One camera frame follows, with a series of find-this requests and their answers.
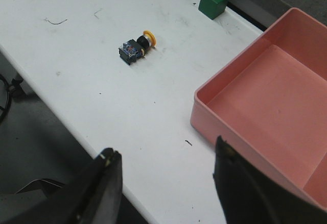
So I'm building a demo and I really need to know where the yellow push button switch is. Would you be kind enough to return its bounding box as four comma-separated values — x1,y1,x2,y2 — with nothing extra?
119,30,156,65

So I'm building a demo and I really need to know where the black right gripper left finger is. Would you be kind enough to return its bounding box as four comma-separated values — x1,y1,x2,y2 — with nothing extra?
1,148,122,223

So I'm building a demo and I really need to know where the grey metal table frame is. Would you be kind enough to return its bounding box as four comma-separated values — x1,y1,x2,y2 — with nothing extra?
15,179,65,197

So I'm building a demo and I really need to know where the black cable under table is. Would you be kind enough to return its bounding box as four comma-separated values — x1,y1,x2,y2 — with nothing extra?
0,73,25,124

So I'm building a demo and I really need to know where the green cube near bin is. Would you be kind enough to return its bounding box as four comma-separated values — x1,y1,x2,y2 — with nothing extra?
198,0,229,20

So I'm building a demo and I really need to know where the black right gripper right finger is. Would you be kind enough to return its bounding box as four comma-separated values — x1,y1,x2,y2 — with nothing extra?
213,136,326,223

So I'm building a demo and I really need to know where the pink plastic bin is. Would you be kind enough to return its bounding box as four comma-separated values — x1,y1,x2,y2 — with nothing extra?
191,8,326,210

